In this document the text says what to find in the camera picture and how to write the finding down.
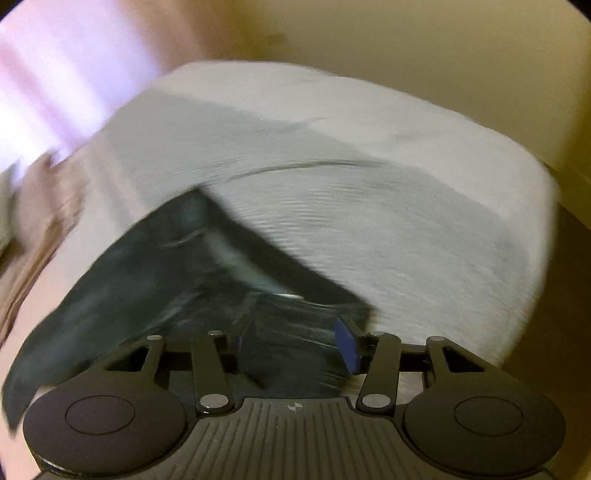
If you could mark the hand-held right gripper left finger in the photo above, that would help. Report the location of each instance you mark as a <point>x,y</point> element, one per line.
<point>243,344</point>

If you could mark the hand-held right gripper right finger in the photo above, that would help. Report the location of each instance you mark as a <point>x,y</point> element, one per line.
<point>348,344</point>

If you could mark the dark denim pants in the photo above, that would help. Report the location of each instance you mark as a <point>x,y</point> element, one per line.
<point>138,277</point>

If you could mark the grey herringbone blanket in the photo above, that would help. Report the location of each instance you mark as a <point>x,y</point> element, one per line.
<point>369,221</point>

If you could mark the beige pillow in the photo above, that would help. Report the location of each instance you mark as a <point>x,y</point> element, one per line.
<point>41,217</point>

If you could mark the pale pink bed sheet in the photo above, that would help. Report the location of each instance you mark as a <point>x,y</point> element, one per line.
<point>27,457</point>

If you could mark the pink curtain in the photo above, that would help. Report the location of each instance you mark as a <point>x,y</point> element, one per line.
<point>69,69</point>

